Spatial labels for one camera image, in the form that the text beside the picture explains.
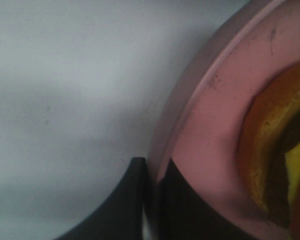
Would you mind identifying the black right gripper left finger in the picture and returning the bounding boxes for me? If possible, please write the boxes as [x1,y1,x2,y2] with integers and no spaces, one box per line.
[58,157,147,240]

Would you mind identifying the toy hamburger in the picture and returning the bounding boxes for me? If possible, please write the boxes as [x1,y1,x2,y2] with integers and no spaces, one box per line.
[237,62,300,240]

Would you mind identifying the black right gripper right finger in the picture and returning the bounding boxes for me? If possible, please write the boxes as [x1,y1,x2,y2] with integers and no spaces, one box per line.
[159,160,248,240]

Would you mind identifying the pink round plate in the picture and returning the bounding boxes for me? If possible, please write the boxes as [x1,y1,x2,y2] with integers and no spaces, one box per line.
[145,0,300,240]

